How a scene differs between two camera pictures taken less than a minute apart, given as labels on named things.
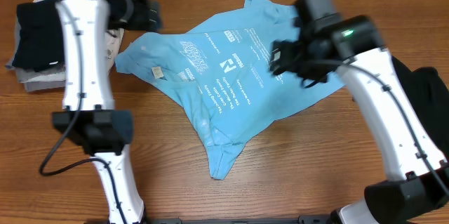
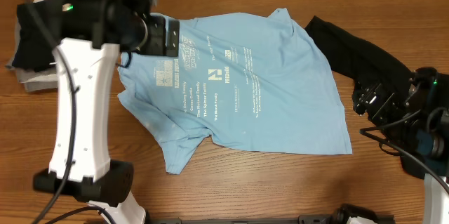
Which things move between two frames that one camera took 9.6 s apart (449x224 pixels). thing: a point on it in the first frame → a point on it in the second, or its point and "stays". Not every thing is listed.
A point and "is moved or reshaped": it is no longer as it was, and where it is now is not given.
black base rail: (272, 220) stays
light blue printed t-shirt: (217, 71) is moved or reshaped
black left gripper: (143, 19) → (156, 27)
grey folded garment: (47, 78) stays
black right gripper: (280, 62) → (390, 104)
